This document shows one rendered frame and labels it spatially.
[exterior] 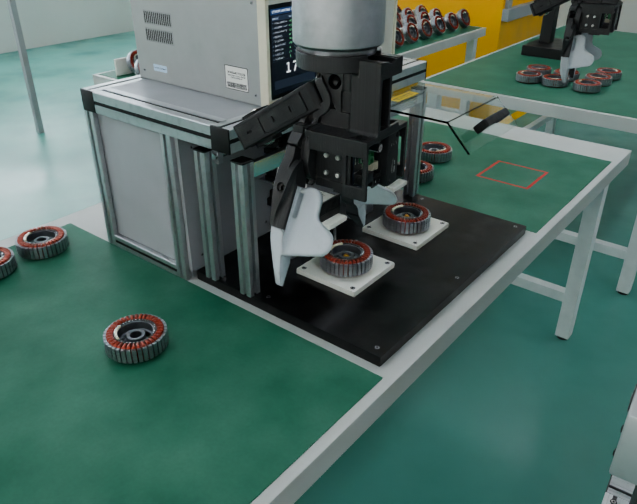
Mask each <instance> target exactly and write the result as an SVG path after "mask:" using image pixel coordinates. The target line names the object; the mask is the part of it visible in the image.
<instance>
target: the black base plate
mask: <svg viewBox="0 0 637 504"><path fill-rule="evenodd" d="M403 191H404V190H402V189H399V190H397V191H396V193H395V195H396V197H397V202H396V203H399V202H400V203H402V202H404V203H405V202H408V203H409V202H410V203H415V204H418V205H421V206H424V207H425V208H427V209H428V210H429V211H430V213H431V217H432V218H435V219H438V220H441V221H444V222H448V223H449V226H448V228H447V229H445V230H444V231H442V232H441V233H440V234H438V235H437V236H436V237H434V238H433V239H432V240H430V241H429V242H428V243H426V244H425V245H424V246H422V247H421V248H420V249H418V250H417V251H416V250H413V249H410V248H407V247H405V246H402V245H399V244H396V243H393V242H390V241H387V240H385V239H382V238H379V237H376V236H373V235H370V234H367V233H365V232H362V227H359V226H358V225H357V224H356V223H355V222H354V221H353V220H352V219H349V218H347V220H346V221H344V222H343V223H341V224H339V225H338V226H337V240H338V239H340V240H341V239H344V240H345V239H348V241H349V239H352V240H357V241H360V242H363V243H365V244H367V245H368V246H370V247H371V248H372V250H373V255H375V256H378V257H381V258H383V259H386V260H389V261H392V262H394V263H395V266H394V268H393V269H391V270H390V271H389V272H387V273H386V274H385V275H383V276H382V277H381V278H379V279H378V280H377V281H375V282H374V283H372V284H371V285H370V286H368V287H367V288H366V289H364V290H363V291H362V292H360V293H359V294H358V295H356V296H355V297H352V296H350V295H347V294H345V293H343V292H340V291H338V290H336V289H333V288H331V287H329V286H326V285H324V284H321V283H319V282H317V281H314V280H312V279H310V278H307V277H305V276H303V275H300V274H298V273H297V268H298V267H300V266H301V265H303V264H304V263H306V262H308V261H309V260H311V259H312V258H314V257H306V256H296V257H295V258H293V259H290V268H289V271H288V274H287V277H286V280H285V284H284V286H279V285H277V284H276V283H275V276H274V268H273V260H272V250H271V239H270V234H271V231H269V232H267V233H266V234H264V235H262V236H260V237H258V256H259V275H260V292H259V293H258V294H257V293H254V296H253V297H251V298H250V297H248V296H247V294H244V295H243V294H241V293H240V281H239V268H238V254H237V249H236V250H234V251H232V252H230V253H228V254H226V255H224V262H225V273H226V276H224V277H219V278H220V279H219V280H217V281H214V280H212V277H211V278H208V277H206V269H205V266H204V267H202V268H200V269H198V270H197V278H198V279H199V280H201V281H203V282H205V283H207V284H209V285H211V286H213V287H216V288H218V289H220V290H222V291H224V292H226V293H228V294H230V295H232V296H234V297H236V298H238V299H240V300H242V301H244V302H246V303H249V304H251V305H253V306H255V307H257V308H259V309H261V310H263V311H265V312H267V313H269V314H271V315H273V316H275V317H277V318H279V319H282V320H284V321H286V322H288V323H290V324H292V325H294V326H296V327H298V328H300V329H302V330H304V331H306V332H308V333H310V334H312V335H314V336H317V337H319V338H321V339H323V340H325V341H327V342H329V343H331V344H333V345H335V346H337V347H339V348H341V349H343V350H345V351H347V352H350V353H352V354H354V355H356V356H358V357H360V358H362V359H364V360H366V361H368V362H370V363H372V364H374V365H376V366H378V367H380V366H382V365H383V364H384V363H385V362H386V361H387V360H388V359H389V358H390V357H391V356H392V355H393V354H395V353H396V352H397V351H398V350H399V349H400V348H401V347H402V346H403V345H404V344H405V343H407V342H408V341H409V340H410V339H411V338H412V337H413V336H414V335H415V334H416V333H417V332H419V331H420V330H421V329H422V328H423V327H424V326H425V325H426V324H427V323H428V322H429V321H431V320H432V319H433V318H434V317H435V316H436V315H437V314H438V313H439V312H440V311H441V310H443V309H444V308H445V307H446V306H447V305H448V304H449V303H450V302H451V301H452V300H453V299H455V298H456V297H457V296H458V295H459V294H460V293H461V292H462V291H463V290H464V289H465V288H466V287H468V286H469V285H470V284H471V283H472V282H473V281H474V280H475V279H476V278H477V277H478V276H480V275H481V274H482V273H483V272H484V271H485V270H486V269H487V268H488V267H489V266H490V265H492V264H493V263H494V262H495V261H496V260H497V259H498V258H499V257H500V256H501V255H502V254H504V253H505V252H506V251H507V250H508V249H509V248H510V247H511V246H512V245H513V244H514V243H516V242H517V241H518V240H519V239H520V238H521V237H522V236H523V235H524V234H525V231H526V226H524V225H521V224H517V223H514V222H511V221H507V220H504V219H500V218H497V217H494V216H490V215H487V214H483V213H480V212H477V211H473V210H470V209H466V208H463V207H460V206H456V205H453V204H449V203H446V202H443V201H439V200H436V199H432V198H429V197H426V196H422V195H419V194H415V196H413V197H411V196H409V194H407V195H405V194H403ZM387 206H389V205H380V204H373V211H371V212H369V213H368V214H366V218H365V225H367V224H369V223H370V222H372V221H374V220H375V219H377V218H378V217H380V216H382V215H383V210H384V208H386V207H387ZM365 225H364V226H365Z"/></svg>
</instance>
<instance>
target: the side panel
mask: <svg viewBox="0 0 637 504"><path fill-rule="evenodd" d="M84 112H85V117H86V123H87V128H88V133H89V139H90V144H91V150H92V155H93V160H94V166H95V171H96V176H97V182H98V187H99V192H100V198H101V203H102V208H103V214H104V219H105V224H106V230H107V235H108V240H109V242H110V243H113V244H114V245H116V246H118V247H120V248H122V249H124V250H126V251H128V252H130V253H132V254H134V255H136V256H138V257H140V258H142V259H144V260H146V261H148V262H150V263H152V264H154V265H156V266H158V267H160V268H162V269H164V270H166V271H169V272H171V273H173V274H175V275H177V276H179V277H181V278H182V277H183V279H185V280H187V281H188V280H190V279H191V278H190V277H195V276H197V272H196V271H194V272H192V271H190V269H189V260H188V252H187V243H186V235H185V226H184V218H183V209H182V201H181V192H180V184H179V175H178V167H177V158H176V150H175V141H174V137H171V136H167V135H164V134H161V133H158V132H155V131H151V130H148V129H145V128H142V127H139V126H136V125H132V124H129V123H126V122H123V121H120V120H116V119H113V118H110V117H107V116H104V115H100V114H97V113H93V112H90V111H87V110H84Z"/></svg>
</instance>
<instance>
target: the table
mask: <svg viewBox="0 0 637 504"><path fill-rule="evenodd" d="M399 13H401V17H402V19H403V26H402V23H401V22H400V20H401V17H400V15H399ZM413 13H414V12H413V11H412V10H411V9H410V8H409V7H407V8H405V9H403V10H401V8H400V7H399V6H398V5H397V20H396V37H395V54H396V55H403V57H405V58H412V59H417V58H420V57H423V56H426V55H429V54H432V53H435V52H438V51H441V50H444V49H447V48H450V47H453V46H456V45H459V44H462V43H465V42H467V46H466V55H465V63H466V62H468V61H471V60H473V59H475V56H476V48H477V40H478V38H480V37H483V36H485V35H486V27H477V26H469V25H470V16H469V13H468V12H467V10H466V9H461V10H459V11H458V12H457V17H456V15H455V14H454V13H453V12H449V13H447V14H445V18H444V20H443V18H442V17H443V16H442V15H441V14H442V13H441V11H440V10H439V9H438V8H434V9H432V10H430V12H429V15H428V11H427V9H426V7H425V6H423V5H422V4H420V5H418V6H417V7H416V8H415V15H416V16H417V21H416V18H415V17H414V16H415V15H414V14H413ZM430 20H431V24H430V22H429V21H430ZM444 21H445V22H444ZM458 22H459V23H458ZM444 23H445V24H444ZM415 24H417V28H416V26H415ZM445 25H446V26H445ZM446 27H447V28H448V29H446ZM399 28H403V33H404V34H403V33H402V32H401V30H400V29H399ZM432 29H433V31H434V33H432ZM417 30H418V31H417ZM419 35H420V37H419ZM404 36H405V39H406V41H404ZM397 40H398V41H397ZM134 58H136V59H135V60H134ZM126 62H127V66H128V68H129V69H130V70H131V71H132V72H133V73H130V74H125V75H121V76H116V71H115V70H111V71H107V72H102V73H98V74H93V81H94V85H98V84H102V83H106V82H110V81H115V80H119V79H123V78H128V77H132V76H136V75H137V74H138V75H140V68H139V61H138V54H137V49H135V50H133V51H131V52H130V53H128V55H127V58H126ZM134 64H135V65H134ZM135 72H136V74H135Z"/></svg>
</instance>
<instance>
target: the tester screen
mask: <svg viewBox="0 0 637 504"><path fill-rule="evenodd" d="M270 20H271V48H272V76H273V96H275V95H278V94H281V93H284V92H287V91H290V90H293V89H297V88H299V87H300V86H302V85H304V84H305V83H307V82H309V81H312V80H314V79H315V78H316V72H315V78H313V79H310V80H307V81H303V82H300V83H297V84H294V85H291V86H287V87H284V88H281V89H278V90H275V82H276V81H279V80H282V79H286V78H289V77H293V76H296V75H299V74H303V73H306V72H309V71H306V70H300V71H297V72H294V73H290V74H287V75H285V62H287V61H290V60H294V59H296V47H297V45H296V44H295V43H294V42H293V35H292V6H288V7H282V8H277V9H271V10H270Z"/></svg>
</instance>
